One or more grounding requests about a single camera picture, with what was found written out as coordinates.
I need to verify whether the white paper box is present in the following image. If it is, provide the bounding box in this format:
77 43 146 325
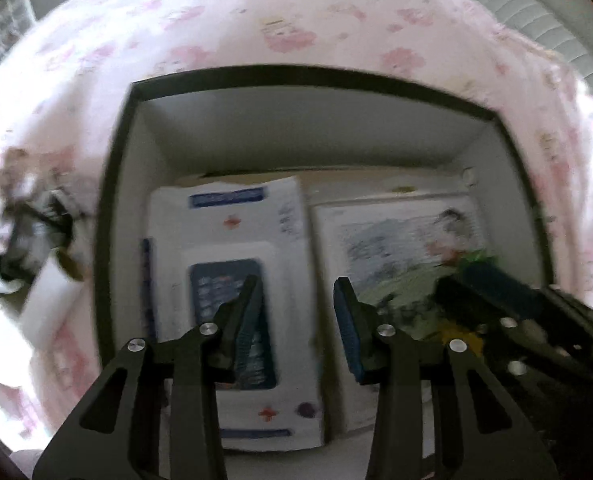
20 255 84 352

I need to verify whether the black-rimmed white storage box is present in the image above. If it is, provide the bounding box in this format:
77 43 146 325
94 64 557 480

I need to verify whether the pink printed blanket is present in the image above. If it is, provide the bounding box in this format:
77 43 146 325
0 0 593 456

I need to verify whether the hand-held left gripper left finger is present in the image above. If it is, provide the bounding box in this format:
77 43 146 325
32 274 266 480

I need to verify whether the illustrated picture book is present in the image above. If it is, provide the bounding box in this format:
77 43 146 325
310 192 498 433

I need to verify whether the dark cloth pile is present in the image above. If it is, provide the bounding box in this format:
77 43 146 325
0 150 84 303

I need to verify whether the green yellow snack packet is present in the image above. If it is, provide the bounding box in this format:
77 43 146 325
439 249 500 353

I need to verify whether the white ribbed panel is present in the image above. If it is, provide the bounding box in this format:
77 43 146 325
421 0 593 98

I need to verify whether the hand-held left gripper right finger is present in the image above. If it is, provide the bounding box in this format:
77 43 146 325
332 276 559 480

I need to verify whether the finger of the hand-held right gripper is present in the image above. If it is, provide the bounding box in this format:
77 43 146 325
433 276 519 333
457 264 544 318

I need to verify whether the white packet with blue label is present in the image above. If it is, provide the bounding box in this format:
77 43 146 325
141 176 327 453

